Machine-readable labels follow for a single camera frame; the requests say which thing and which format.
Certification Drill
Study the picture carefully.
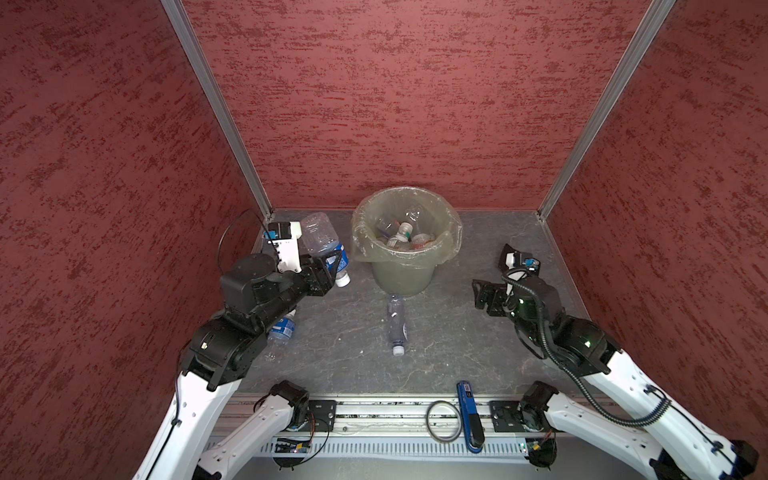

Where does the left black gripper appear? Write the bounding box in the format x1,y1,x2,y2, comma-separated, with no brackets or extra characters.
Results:
257,248,343,329

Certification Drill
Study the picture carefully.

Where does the crushed blue label bottle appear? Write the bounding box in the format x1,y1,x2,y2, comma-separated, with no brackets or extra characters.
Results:
300,212,351,287

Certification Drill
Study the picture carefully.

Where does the blue label bottle white cap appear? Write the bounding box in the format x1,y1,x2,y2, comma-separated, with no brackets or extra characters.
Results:
267,309,297,358

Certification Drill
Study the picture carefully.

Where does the clear crushed bottle white cap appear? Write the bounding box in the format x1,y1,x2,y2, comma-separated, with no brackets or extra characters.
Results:
387,295,408,357

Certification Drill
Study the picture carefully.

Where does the green label clear bottle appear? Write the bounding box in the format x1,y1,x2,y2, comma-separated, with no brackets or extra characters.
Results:
386,222,413,248

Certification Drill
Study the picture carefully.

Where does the red label bottle red cap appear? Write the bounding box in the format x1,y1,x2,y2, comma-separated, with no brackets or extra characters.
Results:
411,233,435,250

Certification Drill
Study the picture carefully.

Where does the clear bottle blue cap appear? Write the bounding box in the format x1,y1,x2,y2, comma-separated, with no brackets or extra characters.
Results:
376,218,400,239

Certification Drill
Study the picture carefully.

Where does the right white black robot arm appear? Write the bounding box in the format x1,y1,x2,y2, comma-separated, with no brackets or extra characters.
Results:
472,269,759,479

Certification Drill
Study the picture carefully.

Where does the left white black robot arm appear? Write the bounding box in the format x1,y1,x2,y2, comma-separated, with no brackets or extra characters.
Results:
135,250,344,479

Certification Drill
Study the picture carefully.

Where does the mesh bin with plastic liner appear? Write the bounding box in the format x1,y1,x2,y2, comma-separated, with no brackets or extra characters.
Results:
351,187,463,297

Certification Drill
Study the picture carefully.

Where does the blue black handheld device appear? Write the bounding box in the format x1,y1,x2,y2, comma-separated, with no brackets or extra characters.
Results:
456,380,485,454

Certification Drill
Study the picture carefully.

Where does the right circuit board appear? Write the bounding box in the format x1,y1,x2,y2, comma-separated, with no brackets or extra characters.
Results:
526,438,558,469

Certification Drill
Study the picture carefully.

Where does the circuit board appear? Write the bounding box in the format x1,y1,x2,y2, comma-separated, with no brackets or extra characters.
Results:
526,438,558,469
274,438,313,455

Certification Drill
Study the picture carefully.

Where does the left circuit board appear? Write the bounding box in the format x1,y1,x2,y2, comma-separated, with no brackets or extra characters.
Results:
274,438,313,455

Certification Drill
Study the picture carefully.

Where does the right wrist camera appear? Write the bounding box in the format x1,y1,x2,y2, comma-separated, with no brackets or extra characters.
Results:
505,251,540,276

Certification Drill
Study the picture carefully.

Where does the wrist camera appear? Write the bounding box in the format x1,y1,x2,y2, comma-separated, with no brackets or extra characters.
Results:
265,222,302,273
505,251,540,276

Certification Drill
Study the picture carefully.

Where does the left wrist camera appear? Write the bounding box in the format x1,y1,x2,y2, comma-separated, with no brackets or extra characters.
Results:
265,222,302,273

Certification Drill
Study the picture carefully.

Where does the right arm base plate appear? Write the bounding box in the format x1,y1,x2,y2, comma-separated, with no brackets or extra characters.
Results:
488,400,557,433

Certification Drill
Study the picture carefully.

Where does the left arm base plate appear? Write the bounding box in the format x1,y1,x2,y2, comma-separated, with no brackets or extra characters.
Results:
285,399,338,433

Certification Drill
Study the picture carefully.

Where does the black cable ring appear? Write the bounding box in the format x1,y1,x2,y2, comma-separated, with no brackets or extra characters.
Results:
424,400,463,444

